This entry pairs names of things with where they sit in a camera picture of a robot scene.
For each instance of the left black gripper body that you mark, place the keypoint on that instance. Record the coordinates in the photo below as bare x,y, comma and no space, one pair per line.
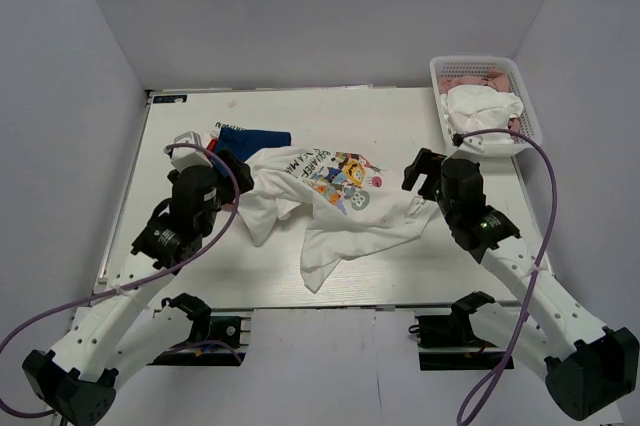
223,196

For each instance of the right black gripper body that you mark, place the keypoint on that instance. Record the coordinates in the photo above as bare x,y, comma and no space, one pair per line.
439,194

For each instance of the blue t-shirt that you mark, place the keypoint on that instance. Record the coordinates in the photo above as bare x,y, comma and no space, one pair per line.
243,143

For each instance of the white printed t-shirt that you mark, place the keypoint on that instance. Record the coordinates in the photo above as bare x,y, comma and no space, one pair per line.
357,208

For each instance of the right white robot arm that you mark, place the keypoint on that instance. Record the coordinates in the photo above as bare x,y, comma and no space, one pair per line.
585,365

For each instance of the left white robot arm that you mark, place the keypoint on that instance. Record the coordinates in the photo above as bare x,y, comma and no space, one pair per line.
79,376

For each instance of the white crumpled shirt in basket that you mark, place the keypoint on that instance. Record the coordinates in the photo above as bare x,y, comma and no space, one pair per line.
491,145

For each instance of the white plastic basket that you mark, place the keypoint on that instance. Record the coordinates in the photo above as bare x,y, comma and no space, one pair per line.
457,66

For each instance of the pink garment in basket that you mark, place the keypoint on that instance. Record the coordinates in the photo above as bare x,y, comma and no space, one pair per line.
467,80

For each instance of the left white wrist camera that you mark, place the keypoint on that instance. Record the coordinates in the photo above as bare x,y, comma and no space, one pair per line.
187,148

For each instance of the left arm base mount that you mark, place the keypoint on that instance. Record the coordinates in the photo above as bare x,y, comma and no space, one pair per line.
225,345

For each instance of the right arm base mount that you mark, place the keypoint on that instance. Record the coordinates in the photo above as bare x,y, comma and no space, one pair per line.
441,347

